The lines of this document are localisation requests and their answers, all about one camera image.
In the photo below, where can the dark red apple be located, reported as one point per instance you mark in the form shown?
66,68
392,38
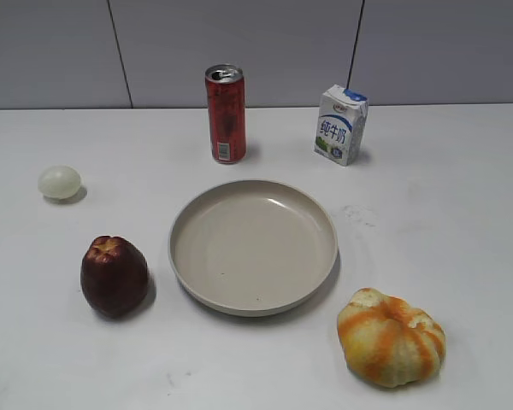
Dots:
114,276

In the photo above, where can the beige round plate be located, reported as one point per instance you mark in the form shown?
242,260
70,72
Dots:
253,248

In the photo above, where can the white blue milk carton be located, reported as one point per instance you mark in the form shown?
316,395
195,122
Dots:
340,125

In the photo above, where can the red drink can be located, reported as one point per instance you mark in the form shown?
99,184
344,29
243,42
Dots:
225,86

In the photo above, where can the orange yellow pumpkin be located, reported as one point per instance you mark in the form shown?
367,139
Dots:
388,342

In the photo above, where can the white egg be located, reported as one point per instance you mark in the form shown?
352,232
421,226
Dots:
59,182

